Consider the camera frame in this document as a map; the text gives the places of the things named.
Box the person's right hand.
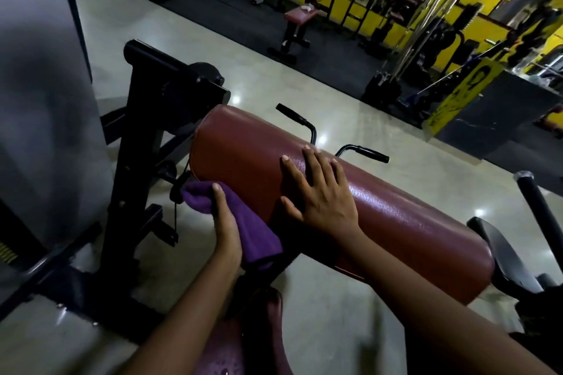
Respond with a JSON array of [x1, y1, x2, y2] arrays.
[[280, 145, 361, 240]]

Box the black gym machine frame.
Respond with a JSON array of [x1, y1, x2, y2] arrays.
[[0, 39, 232, 345]]

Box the chrome cable machine poles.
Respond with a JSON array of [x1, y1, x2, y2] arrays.
[[387, 0, 494, 81]]

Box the person's left forearm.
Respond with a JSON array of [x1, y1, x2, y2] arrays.
[[118, 256, 243, 375]]

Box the black weight stack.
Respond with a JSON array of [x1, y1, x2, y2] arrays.
[[361, 71, 403, 113]]

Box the maroon machine seat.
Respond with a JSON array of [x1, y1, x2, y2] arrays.
[[194, 286, 295, 375]]

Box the red flat gym bench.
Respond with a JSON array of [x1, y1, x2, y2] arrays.
[[267, 5, 323, 66]]

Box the purple cleaning cloth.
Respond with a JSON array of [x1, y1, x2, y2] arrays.
[[181, 180, 284, 271]]

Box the yellow and black sign panel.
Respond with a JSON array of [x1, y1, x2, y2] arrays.
[[421, 58, 506, 139]]

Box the black bar with chrome cap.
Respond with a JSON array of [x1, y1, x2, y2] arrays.
[[513, 170, 563, 275]]

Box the person's left hand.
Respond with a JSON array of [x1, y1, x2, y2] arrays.
[[211, 183, 244, 270]]

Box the person's right forearm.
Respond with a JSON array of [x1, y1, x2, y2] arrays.
[[336, 224, 559, 375]]

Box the maroon leather machine pad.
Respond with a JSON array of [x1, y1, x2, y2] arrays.
[[189, 104, 496, 306]]

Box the grey weight stack cover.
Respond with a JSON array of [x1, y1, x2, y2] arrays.
[[0, 0, 116, 301]]

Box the black machine handle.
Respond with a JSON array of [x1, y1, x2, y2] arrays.
[[334, 144, 391, 164], [275, 103, 318, 146]]

